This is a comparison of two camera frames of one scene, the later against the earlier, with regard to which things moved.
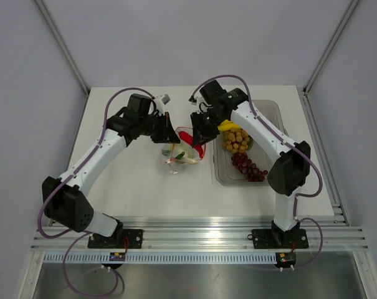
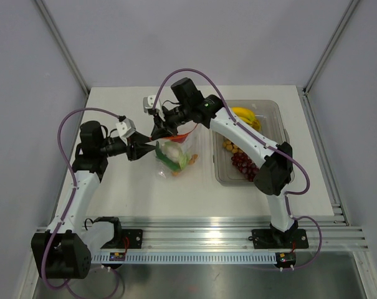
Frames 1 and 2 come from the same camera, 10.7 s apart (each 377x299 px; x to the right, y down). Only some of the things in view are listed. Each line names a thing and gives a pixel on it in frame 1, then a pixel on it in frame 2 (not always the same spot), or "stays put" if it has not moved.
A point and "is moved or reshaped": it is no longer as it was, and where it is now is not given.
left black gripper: x=167 y=134 -> x=139 y=147
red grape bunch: x=244 y=164 stays put
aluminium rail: x=326 y=233 stays put
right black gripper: x=199 y=132 -> x=162 y=128
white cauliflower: x=190 y=156 -> x=177 y=152
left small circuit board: x=117 y=256 stays put
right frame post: x=329 y=48 stays put
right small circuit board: x=285 y=259 stays put
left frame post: x=40 y=5 stays put
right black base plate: x=278 y=238 stays put
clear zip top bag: x=176 y=157 is moved or reshaped
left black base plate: x=131 y=238 stays put
